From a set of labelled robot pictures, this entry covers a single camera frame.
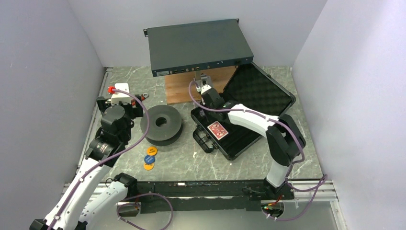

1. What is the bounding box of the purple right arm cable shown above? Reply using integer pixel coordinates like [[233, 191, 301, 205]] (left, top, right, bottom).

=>
[[188, 80, 328, 222]]

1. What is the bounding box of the orange big blind button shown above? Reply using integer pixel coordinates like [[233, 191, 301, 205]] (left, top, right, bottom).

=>
[[147, 146, 158, 156]]

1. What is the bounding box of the blue small blind button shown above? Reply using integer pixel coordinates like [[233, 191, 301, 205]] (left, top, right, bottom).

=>
[[144, 155, 156, 164]]

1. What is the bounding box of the black poker set case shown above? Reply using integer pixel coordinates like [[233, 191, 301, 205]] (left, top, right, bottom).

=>
[[191, 63, 296, 161]]

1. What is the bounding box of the orange dealer button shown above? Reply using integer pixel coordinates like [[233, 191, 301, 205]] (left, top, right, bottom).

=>
[[143, 163, 155, 171]]

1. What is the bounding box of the dark teal network switch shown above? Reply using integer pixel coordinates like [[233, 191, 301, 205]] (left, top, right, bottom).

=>
[[144, 19, 254, 77]]

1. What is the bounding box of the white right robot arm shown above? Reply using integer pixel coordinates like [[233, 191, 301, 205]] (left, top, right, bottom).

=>
[[201, 85, 306, 199]]

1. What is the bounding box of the red playing card deck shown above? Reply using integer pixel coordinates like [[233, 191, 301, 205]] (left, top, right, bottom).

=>
[[207, 121, 229, 140]]

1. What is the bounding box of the black perforated filament spool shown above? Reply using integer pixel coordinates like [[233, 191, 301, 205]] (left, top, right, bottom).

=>
[[140, 105, 183, 146]]

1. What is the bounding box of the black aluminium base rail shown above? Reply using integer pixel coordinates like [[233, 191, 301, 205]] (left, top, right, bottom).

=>
[[123, 179, 294, 214]]

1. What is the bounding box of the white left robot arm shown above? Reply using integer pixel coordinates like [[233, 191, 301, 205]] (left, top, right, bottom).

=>
[[29, 92, 145, 230]]

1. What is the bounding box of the wooden base board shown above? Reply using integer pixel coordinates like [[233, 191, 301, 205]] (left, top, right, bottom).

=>
[[164, 66, 236, 104]]

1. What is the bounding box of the red handled adjustable wrench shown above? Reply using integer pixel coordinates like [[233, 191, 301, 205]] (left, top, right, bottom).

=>
[[137, 93, 149, 101]]

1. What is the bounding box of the grey metal stand bracket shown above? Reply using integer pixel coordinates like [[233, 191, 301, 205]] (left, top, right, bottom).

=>
[[194, 70, 213, 87]]

